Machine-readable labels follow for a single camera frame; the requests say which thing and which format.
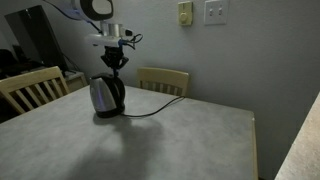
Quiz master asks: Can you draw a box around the stainless steel electric kettle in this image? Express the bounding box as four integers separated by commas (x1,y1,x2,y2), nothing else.
88,72,127,114

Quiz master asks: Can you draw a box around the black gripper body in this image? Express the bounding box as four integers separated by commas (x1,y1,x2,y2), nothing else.
100,45,130,70

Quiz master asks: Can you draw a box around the black kettle power cord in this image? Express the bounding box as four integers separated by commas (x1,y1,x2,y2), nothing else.
121,95,186,119

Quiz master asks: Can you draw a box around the wooden chair with narrow slats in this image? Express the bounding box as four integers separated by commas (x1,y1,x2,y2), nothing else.
136,67,191,98

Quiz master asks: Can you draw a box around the speckled beige countertop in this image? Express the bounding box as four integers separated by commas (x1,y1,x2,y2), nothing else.
274,91,320,180

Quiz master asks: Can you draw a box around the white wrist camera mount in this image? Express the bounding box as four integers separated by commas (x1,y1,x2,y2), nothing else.
84,28,135,48

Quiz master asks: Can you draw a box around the black flat monitor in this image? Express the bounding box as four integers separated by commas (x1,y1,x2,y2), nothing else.
4,4,68,73

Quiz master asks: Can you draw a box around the white double light switch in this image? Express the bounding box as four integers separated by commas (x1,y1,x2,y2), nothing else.
203,0,230,27

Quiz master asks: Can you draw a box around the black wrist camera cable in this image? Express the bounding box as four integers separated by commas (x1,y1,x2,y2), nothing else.
119,32,144,51

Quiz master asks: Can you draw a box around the small light side table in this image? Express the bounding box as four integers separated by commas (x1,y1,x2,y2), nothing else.
63,70,89,94

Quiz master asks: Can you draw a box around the black kettle base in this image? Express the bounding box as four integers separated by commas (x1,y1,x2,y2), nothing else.
94,104,126,120

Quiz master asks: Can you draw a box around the wooden chair with wide slats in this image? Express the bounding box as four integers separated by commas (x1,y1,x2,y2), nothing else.
0,65,71,116

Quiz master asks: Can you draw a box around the thin black monitor cable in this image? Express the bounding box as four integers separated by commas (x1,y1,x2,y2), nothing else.
62,52,82,75

